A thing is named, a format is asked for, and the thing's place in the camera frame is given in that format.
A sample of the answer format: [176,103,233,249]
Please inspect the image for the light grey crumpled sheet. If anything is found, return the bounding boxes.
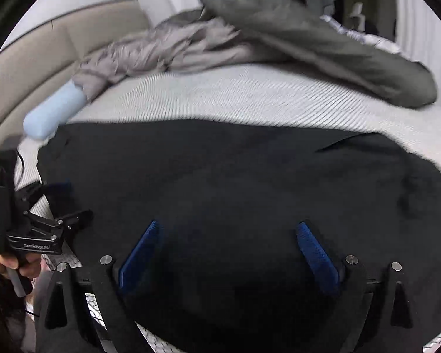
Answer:
[71,18,291,103]

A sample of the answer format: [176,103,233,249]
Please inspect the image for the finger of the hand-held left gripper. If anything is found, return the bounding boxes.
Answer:
[16,182,73,210]
[24,209,95,233]

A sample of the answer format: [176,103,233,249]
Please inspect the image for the person's left forearm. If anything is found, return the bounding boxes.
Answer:
[0,265,42,353]

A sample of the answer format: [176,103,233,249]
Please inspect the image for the white patterned bed mattress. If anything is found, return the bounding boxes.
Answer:
[13,61,441,353]

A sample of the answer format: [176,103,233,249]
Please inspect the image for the light blue bolster pillow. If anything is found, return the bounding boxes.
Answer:
[23,81,87,141]

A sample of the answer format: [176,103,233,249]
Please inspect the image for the beige upholstered headboard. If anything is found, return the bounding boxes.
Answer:
[0,0,152,171]

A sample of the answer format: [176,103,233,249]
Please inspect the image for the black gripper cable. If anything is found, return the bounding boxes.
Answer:
[12,151,26,186]

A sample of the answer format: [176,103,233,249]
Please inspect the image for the dark grey duvet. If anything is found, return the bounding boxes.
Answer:
[154,0,439,110]

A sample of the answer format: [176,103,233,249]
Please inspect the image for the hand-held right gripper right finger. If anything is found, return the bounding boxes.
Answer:
[297,221,431,353]

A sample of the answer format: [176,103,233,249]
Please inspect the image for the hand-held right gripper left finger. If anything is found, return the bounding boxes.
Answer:
[36,220,165,353]

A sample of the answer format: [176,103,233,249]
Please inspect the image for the black pants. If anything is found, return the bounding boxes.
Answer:
[37,119,441,353]

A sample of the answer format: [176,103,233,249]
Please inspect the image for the white grey patterned cloth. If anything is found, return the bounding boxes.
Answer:
[319,14,402,55]

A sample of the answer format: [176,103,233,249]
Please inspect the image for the person's left hand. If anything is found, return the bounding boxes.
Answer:
[0,248,43,282]

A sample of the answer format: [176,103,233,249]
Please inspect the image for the white chair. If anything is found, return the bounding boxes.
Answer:
[348,2,365,31]

